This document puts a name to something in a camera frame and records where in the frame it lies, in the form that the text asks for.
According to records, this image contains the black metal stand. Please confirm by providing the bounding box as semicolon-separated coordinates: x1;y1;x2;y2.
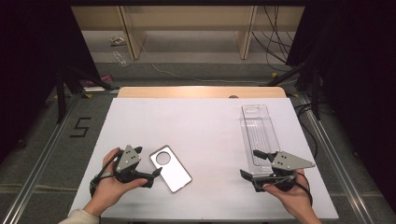
266;61;322;121
55;65;121;124

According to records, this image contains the light wooden shelf unit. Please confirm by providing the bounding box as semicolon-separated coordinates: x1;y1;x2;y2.
70;5;306;61

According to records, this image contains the clear plastic tray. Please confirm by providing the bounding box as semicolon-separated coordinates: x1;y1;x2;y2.
238;104;283;177

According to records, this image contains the person's right hand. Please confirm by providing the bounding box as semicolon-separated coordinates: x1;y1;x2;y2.
262;169;322;224

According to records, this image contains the person's left hand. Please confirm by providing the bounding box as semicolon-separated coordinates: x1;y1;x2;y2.
83;147;149;217

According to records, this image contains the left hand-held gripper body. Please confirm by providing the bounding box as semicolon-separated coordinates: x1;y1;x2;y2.
113;145;154;189

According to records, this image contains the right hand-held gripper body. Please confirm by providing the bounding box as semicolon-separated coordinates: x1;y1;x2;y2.
261;150;317;191

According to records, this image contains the bundle of black cables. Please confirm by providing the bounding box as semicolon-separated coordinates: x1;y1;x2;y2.
251;5;302;73

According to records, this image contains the pink object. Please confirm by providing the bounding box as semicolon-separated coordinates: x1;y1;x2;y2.
86;74;113;88

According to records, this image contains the metal floor rail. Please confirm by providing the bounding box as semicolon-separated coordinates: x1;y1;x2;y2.
298;92;375;224
1;95;79;224

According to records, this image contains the left hand-held gripper black cable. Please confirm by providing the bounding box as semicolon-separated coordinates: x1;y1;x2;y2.
89;148;124;199

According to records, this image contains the small grey white item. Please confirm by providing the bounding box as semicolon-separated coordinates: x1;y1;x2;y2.
109;35;127;48

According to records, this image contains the clear plastic item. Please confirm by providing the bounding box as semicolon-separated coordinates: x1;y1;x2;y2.
112;50;129;67

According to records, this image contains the black curtain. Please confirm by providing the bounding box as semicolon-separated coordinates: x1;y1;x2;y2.
285;0;396;207
0;0;103;163

